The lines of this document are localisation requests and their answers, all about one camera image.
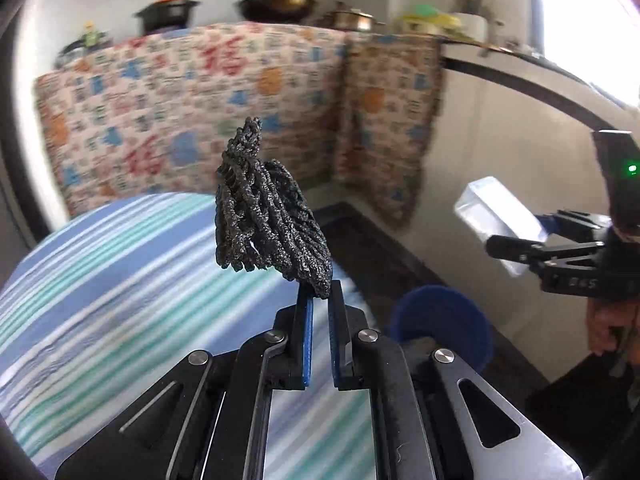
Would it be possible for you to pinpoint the dark clothing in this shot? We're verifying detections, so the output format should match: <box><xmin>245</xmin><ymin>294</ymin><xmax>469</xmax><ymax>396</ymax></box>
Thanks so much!
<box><xmin>525</xmin><ymin>355</ymin><xmax>640</xmax><ymax>480</ymax></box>

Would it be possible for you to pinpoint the black mesh scrubber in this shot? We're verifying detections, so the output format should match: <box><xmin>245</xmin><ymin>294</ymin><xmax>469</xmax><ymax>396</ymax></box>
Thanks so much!
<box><xmin>215</xmin><ymin>116</ymin><xmax>334</xmax><ymax>297</ymax></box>

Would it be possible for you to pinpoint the white knife block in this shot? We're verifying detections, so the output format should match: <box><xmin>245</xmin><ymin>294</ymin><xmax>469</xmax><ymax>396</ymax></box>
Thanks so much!
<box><xmin>452</xmin><ymin>0</ymin><xmax>504</xmax><ymax>44</ymax></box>

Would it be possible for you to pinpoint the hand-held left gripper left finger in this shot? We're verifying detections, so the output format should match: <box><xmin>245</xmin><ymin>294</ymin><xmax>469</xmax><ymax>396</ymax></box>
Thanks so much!
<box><xmin>54</xmin><ymin>280</ymin><xmax>316</xmax><ymax>480</ymax></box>

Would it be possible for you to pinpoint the small printed blanket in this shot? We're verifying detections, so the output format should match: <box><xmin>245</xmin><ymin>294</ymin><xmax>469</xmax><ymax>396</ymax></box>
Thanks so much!
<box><xmin>332</xmin><ymin>32</ymin><xmax>446</xmax><ymax>229</ymax></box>

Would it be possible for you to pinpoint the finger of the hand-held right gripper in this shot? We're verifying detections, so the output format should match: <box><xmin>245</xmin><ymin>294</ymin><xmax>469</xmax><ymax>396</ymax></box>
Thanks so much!
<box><xmin>486</xmin><ymin>234</ymin><xmax>608</xmax><ymax>270</ymax></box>
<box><xmin>536</xmin><ymin>209</ymin><xmax>614</xmax><ymax>241</ymax></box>

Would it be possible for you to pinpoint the clear plastic box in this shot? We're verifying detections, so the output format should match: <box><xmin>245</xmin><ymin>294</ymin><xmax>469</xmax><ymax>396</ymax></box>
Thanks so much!
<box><xmin>454</xmin><ymin>176</ymin><xmax>549</xmax><ymax>278</ymax></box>

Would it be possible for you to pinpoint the black clay pot orange lid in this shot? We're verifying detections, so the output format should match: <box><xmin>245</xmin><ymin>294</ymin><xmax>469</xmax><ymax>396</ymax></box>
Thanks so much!
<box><xmin>132</xmin><ymin>0</ymin><xmax>200</xmax><ymax>37</ymax></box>

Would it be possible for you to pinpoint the large printed blanket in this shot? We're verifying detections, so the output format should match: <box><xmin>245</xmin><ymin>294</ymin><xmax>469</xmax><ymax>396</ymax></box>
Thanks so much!
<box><xmin>32</xmin><ymin>22</ymin><xmax>349</xmax><ymax>219</ymax></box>

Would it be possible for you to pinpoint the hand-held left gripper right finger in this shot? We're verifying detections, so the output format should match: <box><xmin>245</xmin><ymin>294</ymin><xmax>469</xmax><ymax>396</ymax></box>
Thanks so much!
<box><xmin>326</xmin><ymin>280</ymin><xmax>585</xmax><ymax>480</ymax></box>

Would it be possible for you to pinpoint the white kitchen cabinet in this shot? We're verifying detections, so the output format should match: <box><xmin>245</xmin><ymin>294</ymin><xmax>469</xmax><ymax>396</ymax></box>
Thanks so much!
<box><xmin>415</xmin><ymin>42</ymin><xmax>640</xmax><ymax>382</ymax></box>

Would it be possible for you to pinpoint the striped tablecloth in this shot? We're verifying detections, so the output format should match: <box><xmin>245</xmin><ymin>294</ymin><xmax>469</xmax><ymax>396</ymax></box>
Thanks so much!
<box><xmin>0</xmin><ymin>192</ymin><xmax>381</xmax><ymax>480</ymax></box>

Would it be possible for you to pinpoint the yellow green plastic container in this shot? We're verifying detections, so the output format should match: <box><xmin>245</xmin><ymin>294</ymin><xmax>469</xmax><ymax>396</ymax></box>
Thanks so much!
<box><xmin>392</xmin><ymin>4</ymin><xmax>464</xmax><ymax>37</ymax></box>

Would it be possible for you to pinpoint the steel pot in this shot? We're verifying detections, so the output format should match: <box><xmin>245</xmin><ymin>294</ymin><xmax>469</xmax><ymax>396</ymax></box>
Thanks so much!
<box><xmin>320</xmin><ymin>2</ymin><xmax>387</xmax><ymax>34</ymax></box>

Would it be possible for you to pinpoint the person's right hand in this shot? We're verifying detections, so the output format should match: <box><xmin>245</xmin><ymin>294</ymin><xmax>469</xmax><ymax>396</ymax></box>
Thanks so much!
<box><xmin>586</xmin><ymin>296</ymin><xmax>639</xmax><ymax>362</ymax></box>

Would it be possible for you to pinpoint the patterned floor mat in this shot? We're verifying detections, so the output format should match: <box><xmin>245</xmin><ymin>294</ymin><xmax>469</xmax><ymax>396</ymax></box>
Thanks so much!
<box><xmin>315</xmin><ymin>202</ymin><xmax>551</xmax><ymax>392</ymax></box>

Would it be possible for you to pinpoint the yellow cap bottle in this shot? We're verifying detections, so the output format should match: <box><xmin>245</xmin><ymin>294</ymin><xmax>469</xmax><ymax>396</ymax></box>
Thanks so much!
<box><xmin>82</xmin><ymin>20</ymin><xmax>104</xmax><ymax>49</ymax></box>

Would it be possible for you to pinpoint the blue plastic bin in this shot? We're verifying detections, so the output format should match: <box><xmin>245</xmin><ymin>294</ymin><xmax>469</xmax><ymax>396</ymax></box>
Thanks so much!
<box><xmin>390</xmin><ymin>285</ymin><xmax>494</xmax><ymax>374</ymax></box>

